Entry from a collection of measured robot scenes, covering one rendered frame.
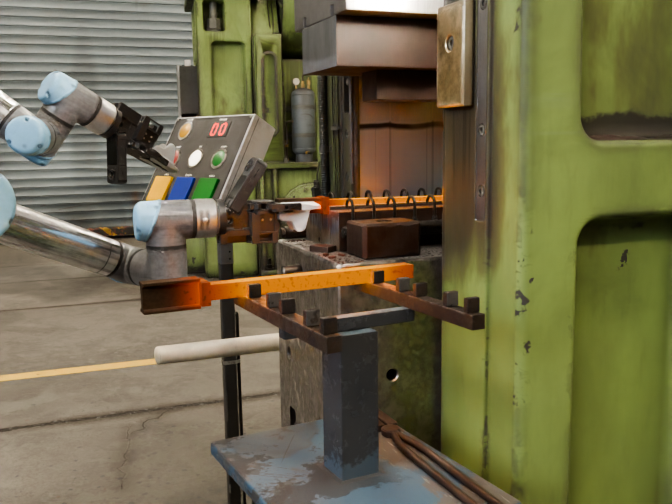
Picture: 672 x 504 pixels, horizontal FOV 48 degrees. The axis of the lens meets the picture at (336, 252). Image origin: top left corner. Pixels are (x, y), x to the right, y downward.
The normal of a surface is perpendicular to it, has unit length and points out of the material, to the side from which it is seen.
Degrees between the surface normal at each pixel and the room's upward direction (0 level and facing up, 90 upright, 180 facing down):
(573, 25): 89
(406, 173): 90
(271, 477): 0
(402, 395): 90
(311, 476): 0
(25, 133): 90
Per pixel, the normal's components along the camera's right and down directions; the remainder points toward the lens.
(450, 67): -0.93, 0.07
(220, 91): 0.22, 0.12
